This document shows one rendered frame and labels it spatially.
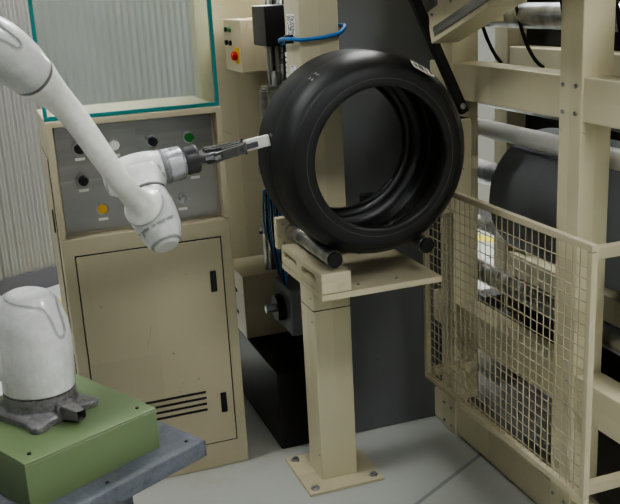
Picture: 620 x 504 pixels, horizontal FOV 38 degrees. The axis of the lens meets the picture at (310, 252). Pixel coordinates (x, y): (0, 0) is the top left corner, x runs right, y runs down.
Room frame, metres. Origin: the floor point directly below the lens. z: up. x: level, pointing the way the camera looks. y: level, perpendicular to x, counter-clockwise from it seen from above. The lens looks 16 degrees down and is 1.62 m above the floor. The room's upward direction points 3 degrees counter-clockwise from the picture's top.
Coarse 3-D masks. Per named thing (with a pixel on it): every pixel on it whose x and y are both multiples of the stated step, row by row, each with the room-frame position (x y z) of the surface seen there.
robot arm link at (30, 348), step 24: (24, 288) 1.86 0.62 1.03; (0, 312) 1.79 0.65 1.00; (24, 312) 1.77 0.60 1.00; (48, 312) 1.80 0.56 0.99; (0, 336) 1.77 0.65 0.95; (24, 336) 1.76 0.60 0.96; (48, 336) 1.78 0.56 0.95; (0, 360) 1.77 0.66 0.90; (24, 360) 1.75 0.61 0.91; (48, 360) 1.77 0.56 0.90; (72, 360) 1.83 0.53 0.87; (24, 384) 1.75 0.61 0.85; (48, 384) 1.77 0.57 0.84; (72, 384) 1.82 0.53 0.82
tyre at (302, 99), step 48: (288, 96) 2.43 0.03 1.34; (336, 96) 2.36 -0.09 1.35; (432, 96) 2.45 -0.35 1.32; (288, 144) 2.34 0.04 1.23; (432, 144) 2.68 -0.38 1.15; (288, 192) 2.35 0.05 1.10; (384, 192) 2.69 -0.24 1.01; (432, 192) 2.46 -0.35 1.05; (336, 240) 2.37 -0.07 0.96; (384, 240) 2.40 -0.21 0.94
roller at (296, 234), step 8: (288, 232) 2.69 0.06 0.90; (296, 232) 2.63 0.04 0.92; (304, 232) 2.60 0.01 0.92; (296, 240) 2.62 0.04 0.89; (304, 240) 2.55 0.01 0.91; (312, 240) 2.51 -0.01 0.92; (312, 248) 2.48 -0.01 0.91; (320, 248) 2.44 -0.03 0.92; (328, 248) 2.41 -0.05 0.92; (320, 256) 2.42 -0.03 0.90; (328, 256) 2.37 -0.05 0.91; (336, 256) 2.37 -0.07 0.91; (328, 264) 2.37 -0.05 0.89; (336, 264) 2.37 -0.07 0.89
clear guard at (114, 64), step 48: (48, 0) 2.79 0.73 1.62; (96, 0) 2.83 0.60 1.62; (144, 0) 2.88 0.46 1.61; (192, 0) 2.93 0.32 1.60; (48, 48) 2.78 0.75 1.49; (96, 48) 2.83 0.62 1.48; (144, 48) 2.87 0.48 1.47; (192, 48) 2.92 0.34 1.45; (96, 96) 2.82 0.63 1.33; (144, 96) 2.87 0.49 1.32; (192, 96) 2.92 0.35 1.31
